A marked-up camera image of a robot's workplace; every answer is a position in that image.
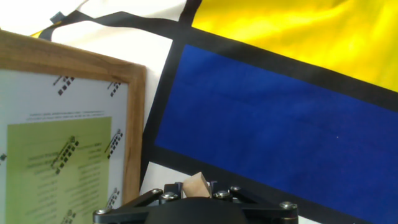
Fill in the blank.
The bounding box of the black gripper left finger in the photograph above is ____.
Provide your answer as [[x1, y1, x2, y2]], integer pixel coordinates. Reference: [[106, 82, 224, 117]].
[[92, 182, 184, 224]]

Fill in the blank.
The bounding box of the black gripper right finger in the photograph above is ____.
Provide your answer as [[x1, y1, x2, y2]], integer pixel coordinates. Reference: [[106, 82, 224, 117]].
[[210, 181, 299, 224]]

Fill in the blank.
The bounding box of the small wooden cube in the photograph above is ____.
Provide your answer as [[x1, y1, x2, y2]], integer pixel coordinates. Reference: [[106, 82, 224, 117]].
[[182, 172, 211, 199]]

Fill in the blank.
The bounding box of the colour block patterned cloth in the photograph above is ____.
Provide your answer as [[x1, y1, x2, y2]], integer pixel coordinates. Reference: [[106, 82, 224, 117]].
[[0, 0, 398, 224]]

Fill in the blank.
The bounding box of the wooden picture frame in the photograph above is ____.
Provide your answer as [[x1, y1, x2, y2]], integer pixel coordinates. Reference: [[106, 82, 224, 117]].
[[0, 29, 147, 224]]

